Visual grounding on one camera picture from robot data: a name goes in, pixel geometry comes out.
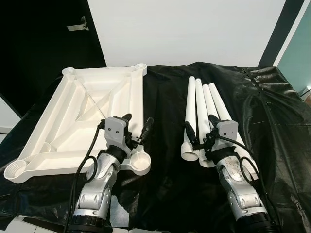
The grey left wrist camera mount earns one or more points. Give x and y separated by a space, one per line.
115 130

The brown wooden furniture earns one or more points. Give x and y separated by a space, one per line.
307 99

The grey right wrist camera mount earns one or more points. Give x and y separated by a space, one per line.
227 131

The black door frame post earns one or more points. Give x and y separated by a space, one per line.
282 34

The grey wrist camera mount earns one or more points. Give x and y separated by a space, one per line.
227 131
115 130

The black plastic table cover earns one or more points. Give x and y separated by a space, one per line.
165 121

